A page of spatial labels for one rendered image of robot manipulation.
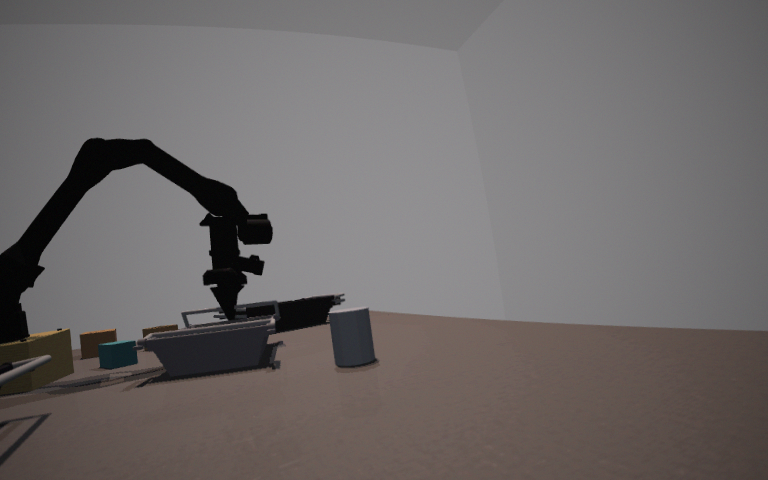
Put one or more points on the teal box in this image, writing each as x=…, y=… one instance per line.
x=117, y=354

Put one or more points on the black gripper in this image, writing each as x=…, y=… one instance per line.
x=228, y=280

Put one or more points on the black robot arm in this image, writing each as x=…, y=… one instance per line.
x=96, y=159

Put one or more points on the dark grey cylinder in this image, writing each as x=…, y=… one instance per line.
x=351, y=336

